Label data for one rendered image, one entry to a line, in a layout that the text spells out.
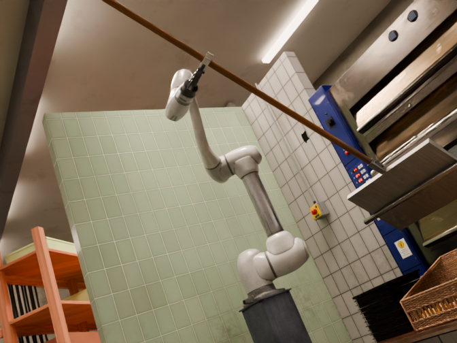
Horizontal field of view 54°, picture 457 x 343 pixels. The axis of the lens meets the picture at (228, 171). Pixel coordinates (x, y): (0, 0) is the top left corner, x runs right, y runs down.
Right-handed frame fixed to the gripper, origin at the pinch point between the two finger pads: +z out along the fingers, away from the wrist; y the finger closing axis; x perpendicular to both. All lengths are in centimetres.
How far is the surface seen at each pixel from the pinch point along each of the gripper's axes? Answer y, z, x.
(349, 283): -3, -98, -160
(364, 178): -40, -45, -124
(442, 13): -78, 46, -94
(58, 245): -27, -304, 26
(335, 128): -70, -46, -98
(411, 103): -58, 6, -112
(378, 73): -79, -1, -94
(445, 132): -31, 18, -123
